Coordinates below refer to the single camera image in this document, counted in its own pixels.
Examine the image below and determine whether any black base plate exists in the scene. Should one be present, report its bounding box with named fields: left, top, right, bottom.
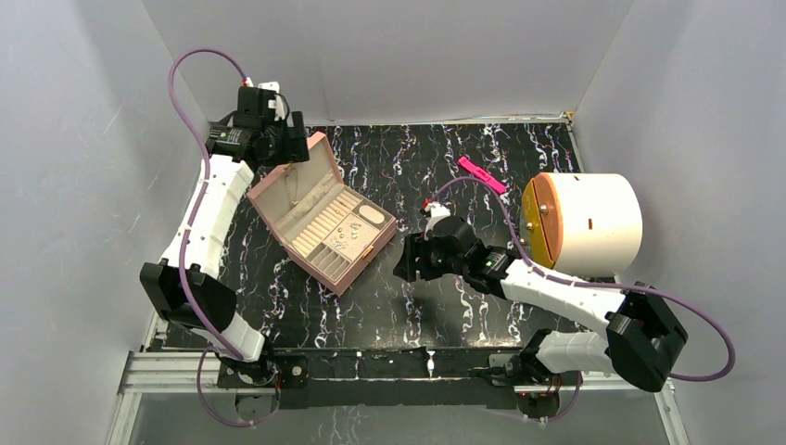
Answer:
left=275, top=347, right=520, bottom=410

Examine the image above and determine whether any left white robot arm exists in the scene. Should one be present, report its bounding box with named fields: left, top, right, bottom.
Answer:
left=140, top=81, right=310, bottom=386

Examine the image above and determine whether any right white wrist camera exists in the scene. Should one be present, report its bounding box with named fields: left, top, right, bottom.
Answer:
left=423, top=199, right=451, bottom=239

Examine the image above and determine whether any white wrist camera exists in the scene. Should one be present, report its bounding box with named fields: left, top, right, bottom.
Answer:
left=257, top=81, right=288, bottom=121
left=423, top=199, right=451, bottom=239

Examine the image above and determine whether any pink plastic clip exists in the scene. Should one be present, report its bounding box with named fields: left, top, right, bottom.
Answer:
left=458, top=156, right=507, bottom=195

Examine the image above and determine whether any white cylinder with orange lid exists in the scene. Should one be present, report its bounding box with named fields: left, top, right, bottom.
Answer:
left=520, top=172, right=642, bottom=278

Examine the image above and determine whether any aluminium frame rail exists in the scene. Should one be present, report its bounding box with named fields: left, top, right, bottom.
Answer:
left=108, top=347, right=689, bottom=444

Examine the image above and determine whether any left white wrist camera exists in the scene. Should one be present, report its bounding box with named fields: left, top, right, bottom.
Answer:
left=257, top=81, right=288, bottom=121

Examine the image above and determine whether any pink jewelry box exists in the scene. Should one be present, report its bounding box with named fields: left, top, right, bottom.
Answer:
left=247, top=132, right=397, bottom=296

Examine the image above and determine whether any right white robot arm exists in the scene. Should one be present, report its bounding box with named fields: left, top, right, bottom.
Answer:
left=393, top=216, right=689, bottom=392

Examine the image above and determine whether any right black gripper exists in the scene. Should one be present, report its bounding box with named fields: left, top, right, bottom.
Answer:
left=392, top=231, right=467, bottom=283

